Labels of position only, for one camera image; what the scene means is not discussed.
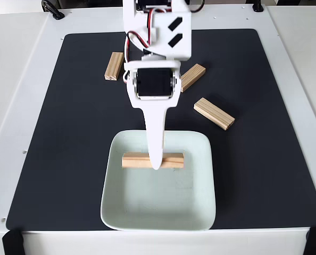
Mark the grooved wooden block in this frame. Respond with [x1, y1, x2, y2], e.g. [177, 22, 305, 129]
[122, 152, 186, 169]
[194, 97, 236, 132]
[179, 63, 206, 94]

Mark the smooth wooden block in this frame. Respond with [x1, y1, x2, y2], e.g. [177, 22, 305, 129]
[104, 52, 124, 81]

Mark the pale green square plate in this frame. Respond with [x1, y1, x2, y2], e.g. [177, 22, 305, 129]
[99, 129, 217, 231]

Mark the black table mat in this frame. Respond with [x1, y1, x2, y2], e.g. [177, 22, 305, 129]
[5, 28, 316, 231]

